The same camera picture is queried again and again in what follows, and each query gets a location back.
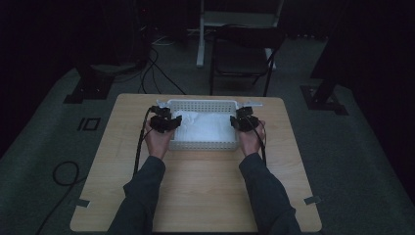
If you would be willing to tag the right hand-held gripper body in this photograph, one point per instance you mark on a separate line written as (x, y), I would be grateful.
(244, 124)

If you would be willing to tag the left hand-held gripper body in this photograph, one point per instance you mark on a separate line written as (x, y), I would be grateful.
(164, 124)

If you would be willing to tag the white plastic basket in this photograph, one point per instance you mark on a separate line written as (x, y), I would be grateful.
(204, 106)

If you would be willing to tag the white cloth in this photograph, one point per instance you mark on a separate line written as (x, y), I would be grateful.
(205, 127)

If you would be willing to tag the person's right hand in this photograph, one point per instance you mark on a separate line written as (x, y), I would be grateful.
(250, 142)

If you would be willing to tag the person's left hand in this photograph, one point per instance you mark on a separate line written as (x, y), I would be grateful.
(158, 143)

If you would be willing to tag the black folding chair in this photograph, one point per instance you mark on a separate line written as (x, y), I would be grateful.
(243, 55)

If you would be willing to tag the black stand base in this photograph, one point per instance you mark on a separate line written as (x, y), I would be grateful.
(89, 86)
(324, 98)

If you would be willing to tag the grey tape piece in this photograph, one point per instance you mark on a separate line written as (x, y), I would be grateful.
(312, 200)

